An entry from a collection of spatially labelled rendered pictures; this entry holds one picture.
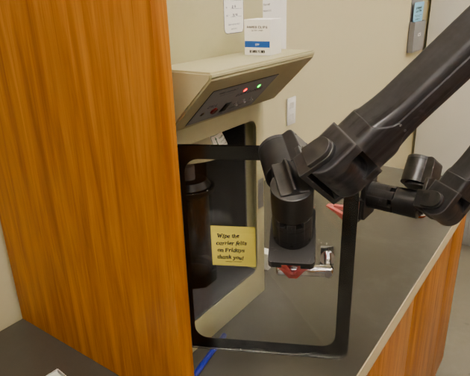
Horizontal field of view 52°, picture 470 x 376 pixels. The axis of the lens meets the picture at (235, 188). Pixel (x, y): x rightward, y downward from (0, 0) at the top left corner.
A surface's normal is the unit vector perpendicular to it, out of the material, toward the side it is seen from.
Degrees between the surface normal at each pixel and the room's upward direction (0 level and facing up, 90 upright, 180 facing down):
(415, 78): 50
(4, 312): 90
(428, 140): 90
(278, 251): 25
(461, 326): 0
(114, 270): 90
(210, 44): 90
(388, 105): 45
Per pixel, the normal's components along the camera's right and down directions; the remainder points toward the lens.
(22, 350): -0.03, -0.93
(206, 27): 0.81, 0.19
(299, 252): -0.10, -0.68
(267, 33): -0.47, 0.34
